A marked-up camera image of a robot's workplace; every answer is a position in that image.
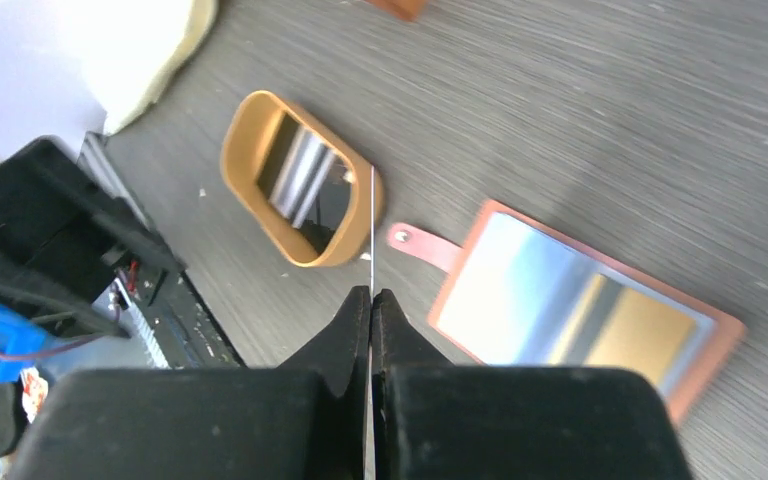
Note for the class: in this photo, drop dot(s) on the black credit card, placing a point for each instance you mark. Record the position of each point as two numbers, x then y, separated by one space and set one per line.
332 203

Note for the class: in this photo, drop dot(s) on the orange compartment organizer tray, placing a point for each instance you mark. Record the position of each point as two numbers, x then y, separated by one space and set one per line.
406 10

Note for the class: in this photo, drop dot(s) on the cream cloth bag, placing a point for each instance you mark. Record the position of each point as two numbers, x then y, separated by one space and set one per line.
70 68

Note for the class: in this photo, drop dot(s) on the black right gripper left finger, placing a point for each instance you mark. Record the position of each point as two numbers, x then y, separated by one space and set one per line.
303 419

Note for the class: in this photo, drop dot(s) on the tan leather card holder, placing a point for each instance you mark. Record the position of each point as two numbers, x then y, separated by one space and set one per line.
520 293

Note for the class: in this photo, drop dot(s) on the yellow oval tray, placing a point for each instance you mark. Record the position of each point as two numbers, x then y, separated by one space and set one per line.
244 150

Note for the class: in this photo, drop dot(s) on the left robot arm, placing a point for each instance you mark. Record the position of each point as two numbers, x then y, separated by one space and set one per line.
63 239

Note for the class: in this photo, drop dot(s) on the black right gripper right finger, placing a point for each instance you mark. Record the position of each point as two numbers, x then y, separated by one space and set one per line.
434 419

